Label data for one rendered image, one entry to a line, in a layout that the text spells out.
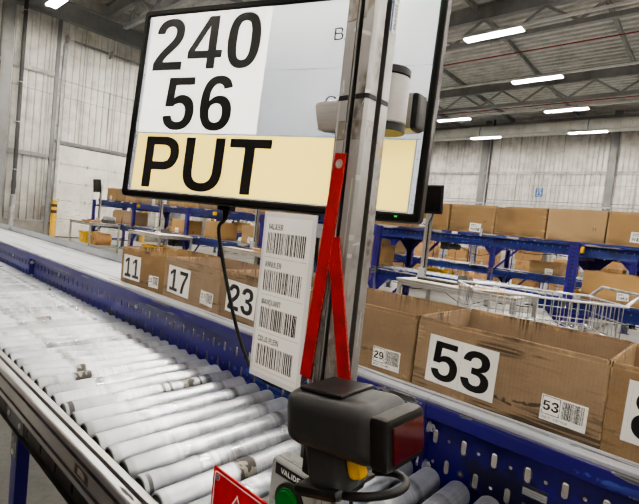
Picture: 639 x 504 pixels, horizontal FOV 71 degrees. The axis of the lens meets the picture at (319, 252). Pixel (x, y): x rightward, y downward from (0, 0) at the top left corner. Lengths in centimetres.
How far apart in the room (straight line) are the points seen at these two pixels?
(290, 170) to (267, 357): 25
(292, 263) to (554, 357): 64
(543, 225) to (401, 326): 467
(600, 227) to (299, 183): 509
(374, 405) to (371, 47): 34
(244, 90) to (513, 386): 76
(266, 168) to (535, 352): 65
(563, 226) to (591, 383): 471
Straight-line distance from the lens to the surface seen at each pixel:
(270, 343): 54
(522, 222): 578
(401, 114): 52
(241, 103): 70
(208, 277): 170
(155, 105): 79
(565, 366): 100
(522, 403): 104
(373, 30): 50
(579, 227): 562
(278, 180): 64
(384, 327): 116
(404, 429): 40
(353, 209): 46
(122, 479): 98
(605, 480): 98
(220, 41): 76
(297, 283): 50
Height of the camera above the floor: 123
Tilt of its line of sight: 3 degrees down
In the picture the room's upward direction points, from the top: 6 degrees clockwise
